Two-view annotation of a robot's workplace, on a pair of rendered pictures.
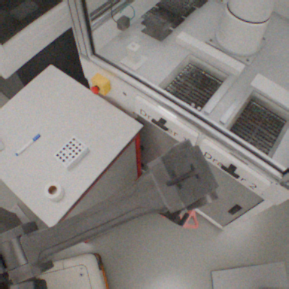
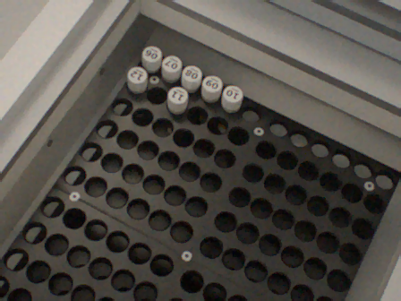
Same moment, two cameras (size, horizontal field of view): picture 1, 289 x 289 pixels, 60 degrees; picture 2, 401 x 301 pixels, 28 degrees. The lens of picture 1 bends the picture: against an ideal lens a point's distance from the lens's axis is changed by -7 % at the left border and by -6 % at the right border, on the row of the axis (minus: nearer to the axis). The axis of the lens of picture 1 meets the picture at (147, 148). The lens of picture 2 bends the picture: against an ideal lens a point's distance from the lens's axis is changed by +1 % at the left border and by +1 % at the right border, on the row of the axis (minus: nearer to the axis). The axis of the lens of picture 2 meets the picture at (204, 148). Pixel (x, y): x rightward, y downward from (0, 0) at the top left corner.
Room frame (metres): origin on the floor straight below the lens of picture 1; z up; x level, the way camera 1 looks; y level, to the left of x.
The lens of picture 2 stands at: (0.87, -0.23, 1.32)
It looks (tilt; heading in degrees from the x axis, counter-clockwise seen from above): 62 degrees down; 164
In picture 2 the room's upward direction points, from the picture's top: 9 degrees clockwise
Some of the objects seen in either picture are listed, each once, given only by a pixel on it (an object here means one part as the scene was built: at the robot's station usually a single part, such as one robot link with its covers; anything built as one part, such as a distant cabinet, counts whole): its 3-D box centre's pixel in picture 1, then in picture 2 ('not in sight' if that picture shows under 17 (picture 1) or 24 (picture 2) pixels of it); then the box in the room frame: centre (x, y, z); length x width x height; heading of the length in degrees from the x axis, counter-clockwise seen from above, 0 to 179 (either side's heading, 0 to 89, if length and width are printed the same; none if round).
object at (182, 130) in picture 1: (165, 122); not in sight; (0.56, -0.07, 0.87); 0.29 x 0.02 x 0.11; 54
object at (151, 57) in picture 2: not in sight; (151, 73); (0.59, -0.19, 0.89); 0.01 x 0.01 x 0.05
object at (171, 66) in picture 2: not in sight; (170, 83); (0.60, -0.18, 0.89); 0.01 x 0.01 x 0.05
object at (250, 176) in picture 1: (232, 167); not in sight; (0.37, -0.32, 0.87); 0.29 x 0.02 x 0.11; 54
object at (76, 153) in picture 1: (71, 153); not in sight; (0.46, 0.32, 0.78); 0.12 x 0.08 x 0.04; 142
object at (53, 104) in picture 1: (69, 165); not in sight; (0.56, 0.44, 0.38); 0.62 x 0.58 x 0.76; 54
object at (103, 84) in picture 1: (100, 84); not in sight; (0.74, 0.21, 0.88); 0.07 x 0.05 x 0.07; 54
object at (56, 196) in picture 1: (53, 191); not in sight; (0.29, 0.37, 0.78); 0.07 x 0.07 x 0.04
